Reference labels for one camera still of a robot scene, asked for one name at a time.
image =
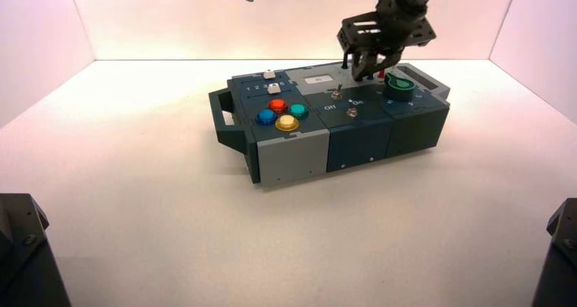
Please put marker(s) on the metal toggle switch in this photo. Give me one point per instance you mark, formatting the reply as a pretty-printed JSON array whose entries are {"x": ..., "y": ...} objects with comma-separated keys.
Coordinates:
[
  {"x": 338, "y": 95},
  {"x": 352, "y": 113}
]

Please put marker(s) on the white number display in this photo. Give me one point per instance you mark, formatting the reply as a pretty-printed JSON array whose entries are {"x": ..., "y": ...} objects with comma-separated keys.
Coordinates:
[{"x": 319, "y": 80}]

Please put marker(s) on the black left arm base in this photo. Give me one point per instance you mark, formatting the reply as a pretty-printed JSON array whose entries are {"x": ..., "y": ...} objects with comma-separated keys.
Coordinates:
[{"x": 22, "y": 260}]

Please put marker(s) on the yellow push button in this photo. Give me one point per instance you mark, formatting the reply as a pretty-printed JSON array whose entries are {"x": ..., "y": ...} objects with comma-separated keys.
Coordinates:
[{"x": 287, "y": 123}]

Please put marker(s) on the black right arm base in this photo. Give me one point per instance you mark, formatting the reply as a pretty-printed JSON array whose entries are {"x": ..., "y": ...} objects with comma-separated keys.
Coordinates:
[{"x": 559, "y": 269}]

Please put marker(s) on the teal push button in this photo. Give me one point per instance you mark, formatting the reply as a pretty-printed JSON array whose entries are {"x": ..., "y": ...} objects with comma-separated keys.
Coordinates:
[{"x": 299, "y": 111}]

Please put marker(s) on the white slider knob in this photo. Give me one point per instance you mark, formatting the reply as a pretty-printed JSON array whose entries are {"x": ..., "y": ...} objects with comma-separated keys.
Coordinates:
[
  {"x": 274, "y": 89},
  {"x": 269, "y": 74}
]

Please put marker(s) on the green rotary knob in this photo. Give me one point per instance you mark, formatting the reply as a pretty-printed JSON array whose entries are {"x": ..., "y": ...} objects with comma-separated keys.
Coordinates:
[{"x": 400, "y": 90}]

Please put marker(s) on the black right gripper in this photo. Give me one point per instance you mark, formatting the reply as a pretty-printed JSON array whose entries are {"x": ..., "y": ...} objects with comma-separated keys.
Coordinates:
[{"x": 387, "y": 32}]

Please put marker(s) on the red push button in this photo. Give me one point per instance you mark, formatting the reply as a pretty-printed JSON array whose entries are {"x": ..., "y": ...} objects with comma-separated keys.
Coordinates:
[{"x": 278, "y": 105}]

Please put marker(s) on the blue grey modular task box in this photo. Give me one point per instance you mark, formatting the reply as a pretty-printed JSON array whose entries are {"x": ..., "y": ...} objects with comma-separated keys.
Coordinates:
[{"x": 288, "y": 160}]

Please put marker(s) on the blue push button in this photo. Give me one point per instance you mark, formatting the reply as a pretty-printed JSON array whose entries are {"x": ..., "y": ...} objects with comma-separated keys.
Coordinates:
[{"x": 266, "y": 116}]

